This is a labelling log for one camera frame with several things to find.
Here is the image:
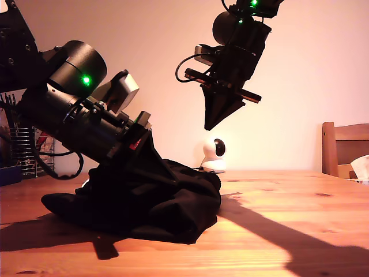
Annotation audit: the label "wrist camera black cable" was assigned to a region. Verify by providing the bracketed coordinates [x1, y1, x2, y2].
[175, 54, 209, 84]

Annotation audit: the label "patterned tissue box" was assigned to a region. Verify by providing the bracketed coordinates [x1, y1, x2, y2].
[345, 178, 369, 187]

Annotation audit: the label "metal wire utensil caddy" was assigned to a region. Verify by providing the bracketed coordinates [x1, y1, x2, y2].
[8, 123, 56, 177]

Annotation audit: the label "wooden chair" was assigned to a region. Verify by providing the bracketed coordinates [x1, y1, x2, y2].
[321, 122, 369, 179]

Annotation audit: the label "dark blue box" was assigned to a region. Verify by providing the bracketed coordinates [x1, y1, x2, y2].
[0, 166, 24, 188]

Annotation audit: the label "clear plastic bag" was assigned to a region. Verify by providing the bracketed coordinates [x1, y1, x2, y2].
[39, 137, 55, 166]

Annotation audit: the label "black chopstick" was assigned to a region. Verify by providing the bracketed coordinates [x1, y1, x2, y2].
[2, 91, 16, 108]

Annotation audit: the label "white tissue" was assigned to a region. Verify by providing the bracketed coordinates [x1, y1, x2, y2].
[349, 155, 369, 181]

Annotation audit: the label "black shorts with white stripes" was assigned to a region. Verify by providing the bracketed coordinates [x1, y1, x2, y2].
[41, 156, 223, 245]

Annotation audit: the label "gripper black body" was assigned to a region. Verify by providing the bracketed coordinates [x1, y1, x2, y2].
[183, 45, 263, 104]
[61, 100, 153, 167]

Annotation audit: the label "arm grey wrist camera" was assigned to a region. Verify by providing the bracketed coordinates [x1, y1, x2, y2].
[194, 43, 229, 66]
[91, 69, 141, 115]

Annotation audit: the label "dark brown jar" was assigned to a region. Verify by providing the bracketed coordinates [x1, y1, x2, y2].
[0, 125, 12, 169]

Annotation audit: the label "white dome security camera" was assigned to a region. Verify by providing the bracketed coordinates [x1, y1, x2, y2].
[201, 137, 228, 174]

